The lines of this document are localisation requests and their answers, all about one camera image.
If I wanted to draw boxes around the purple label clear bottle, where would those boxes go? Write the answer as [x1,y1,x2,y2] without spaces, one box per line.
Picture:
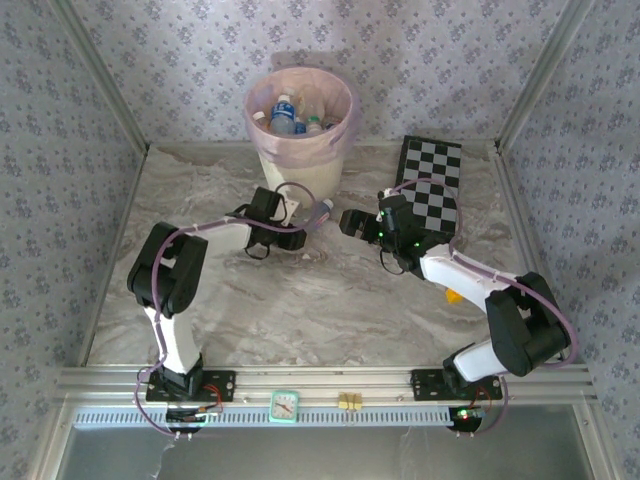
[307,198,335,232]

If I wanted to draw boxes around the yellowish clear plastic bottle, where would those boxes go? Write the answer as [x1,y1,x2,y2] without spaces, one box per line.
[294,84,326,121]

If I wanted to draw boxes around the cream plastic waste bin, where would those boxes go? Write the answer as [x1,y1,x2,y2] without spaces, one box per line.
[244,67,361,201]

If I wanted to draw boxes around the pink plastic bin liner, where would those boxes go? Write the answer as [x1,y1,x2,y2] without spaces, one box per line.
[243,66,362,169]

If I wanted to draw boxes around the black and white chessboard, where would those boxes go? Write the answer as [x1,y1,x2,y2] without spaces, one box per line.
[394,134,464,234]

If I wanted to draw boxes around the small teal clock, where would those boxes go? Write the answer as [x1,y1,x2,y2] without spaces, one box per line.
[269,389,300,424]

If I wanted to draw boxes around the small circuit board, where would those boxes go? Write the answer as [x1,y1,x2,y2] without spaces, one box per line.
[448,407,490,431]
[166,407,224,427]

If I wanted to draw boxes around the grey metal panel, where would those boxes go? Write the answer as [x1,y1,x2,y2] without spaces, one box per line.
[54,424,599,480]

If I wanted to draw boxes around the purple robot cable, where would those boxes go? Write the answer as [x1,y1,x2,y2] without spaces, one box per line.
[384,177,581,439]
[133,182,321,441]

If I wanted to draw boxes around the aluminium back frame rail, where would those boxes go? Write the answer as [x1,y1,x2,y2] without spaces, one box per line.
[144,139,501,154]

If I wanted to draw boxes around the aluminium side frame rail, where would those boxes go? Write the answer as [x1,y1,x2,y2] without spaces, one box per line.
[492,143,591,367]
[74,143,151,367]

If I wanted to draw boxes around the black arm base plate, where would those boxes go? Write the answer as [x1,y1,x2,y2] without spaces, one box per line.
[145,368,237,404]
[410,368,504,404]

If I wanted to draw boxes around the aluminium front mounting rail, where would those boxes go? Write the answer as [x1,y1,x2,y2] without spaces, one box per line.
[53,363,599,407]

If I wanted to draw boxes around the grey slotted cable duct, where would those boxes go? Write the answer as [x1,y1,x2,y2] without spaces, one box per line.
[73,405,496,429]

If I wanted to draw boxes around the aluminium corner frame post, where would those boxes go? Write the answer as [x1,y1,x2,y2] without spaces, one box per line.
[49,0,151,151]
[494,0,599,151]

